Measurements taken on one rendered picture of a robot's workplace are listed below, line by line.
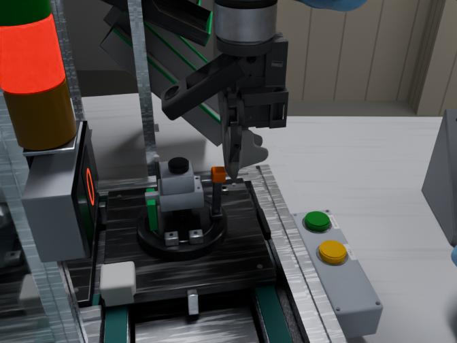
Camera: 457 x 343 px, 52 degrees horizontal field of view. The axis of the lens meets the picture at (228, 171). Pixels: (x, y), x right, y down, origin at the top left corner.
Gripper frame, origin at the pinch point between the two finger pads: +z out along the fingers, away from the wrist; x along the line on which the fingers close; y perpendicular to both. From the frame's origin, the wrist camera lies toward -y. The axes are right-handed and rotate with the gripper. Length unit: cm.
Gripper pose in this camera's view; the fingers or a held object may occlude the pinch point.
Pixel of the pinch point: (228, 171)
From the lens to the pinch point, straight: 68.6
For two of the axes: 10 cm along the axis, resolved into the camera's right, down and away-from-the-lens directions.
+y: 9.9, -1.0, 1.4
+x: -1.7, -5.6, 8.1
